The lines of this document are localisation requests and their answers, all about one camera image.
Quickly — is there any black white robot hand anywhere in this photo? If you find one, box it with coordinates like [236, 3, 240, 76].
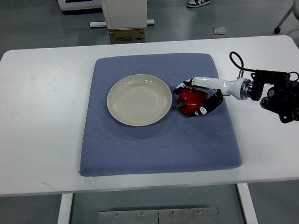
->
[173, 77, 249, 116]

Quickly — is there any red bell pepper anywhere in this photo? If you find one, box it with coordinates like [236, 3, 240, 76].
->
[176, 89, 209, 117]

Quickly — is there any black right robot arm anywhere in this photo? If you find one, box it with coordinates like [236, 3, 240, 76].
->
[229, 51, 299, 123]

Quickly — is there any grey floor plate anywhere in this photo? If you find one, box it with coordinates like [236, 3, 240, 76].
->
[213, 27, 227, 35]

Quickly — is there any cream round plate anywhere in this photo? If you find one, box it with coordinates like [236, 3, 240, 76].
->
[107, 74, 173, 127]

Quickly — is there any blue quilted mat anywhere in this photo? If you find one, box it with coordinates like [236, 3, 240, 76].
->
[80, 53, 242, 176]

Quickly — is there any black white sneaker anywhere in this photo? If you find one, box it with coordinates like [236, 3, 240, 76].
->
[186, 0, 211, 8]

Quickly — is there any white rolling chair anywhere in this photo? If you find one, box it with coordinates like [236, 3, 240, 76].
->
[273, 0, 299, 39]

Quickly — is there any white right table leg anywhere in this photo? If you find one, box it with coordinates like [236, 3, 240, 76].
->
[237, 183, 259, 224]

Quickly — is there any white table leg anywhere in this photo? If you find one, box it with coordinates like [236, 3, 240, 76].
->
[57, 193, 73, 224]
[237, 183, 259, 224]

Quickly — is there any cardboard box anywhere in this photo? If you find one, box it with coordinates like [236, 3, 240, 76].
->
[109, 28, 145, 44]

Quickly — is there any white appliance with slot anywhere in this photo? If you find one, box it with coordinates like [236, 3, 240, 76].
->
[57, 0, 102, 11]

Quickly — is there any white left table leg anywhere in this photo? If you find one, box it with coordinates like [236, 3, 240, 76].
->
[57, 193, 73, 224]

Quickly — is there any white machine pedestal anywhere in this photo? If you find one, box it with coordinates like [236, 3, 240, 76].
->
[90, 0, 155, 30]

